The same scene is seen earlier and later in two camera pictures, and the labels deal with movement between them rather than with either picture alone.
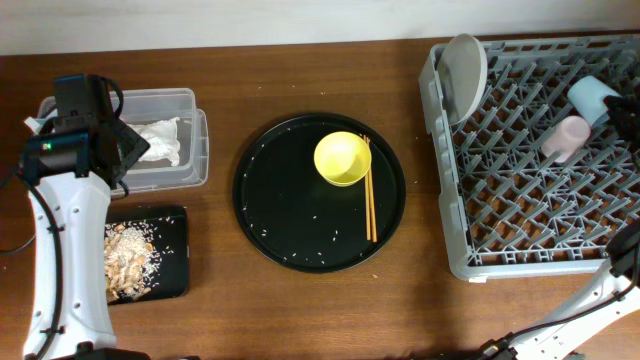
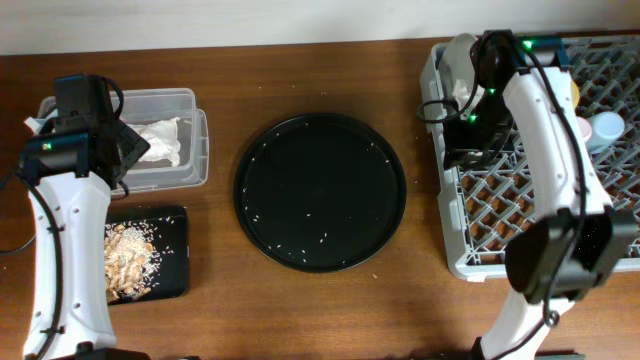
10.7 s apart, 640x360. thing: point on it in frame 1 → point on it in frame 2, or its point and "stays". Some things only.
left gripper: [137, 146] stays
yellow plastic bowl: [342, 158] → [575, 94]
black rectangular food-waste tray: [167, 229] stays
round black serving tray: [302, 221] stays
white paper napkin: [162, 137] stays
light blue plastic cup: [587, 95] → [606, 128]
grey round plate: [462, 69] stays
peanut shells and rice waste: [130, 262] stays
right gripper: [628, 127] → [460, 150]
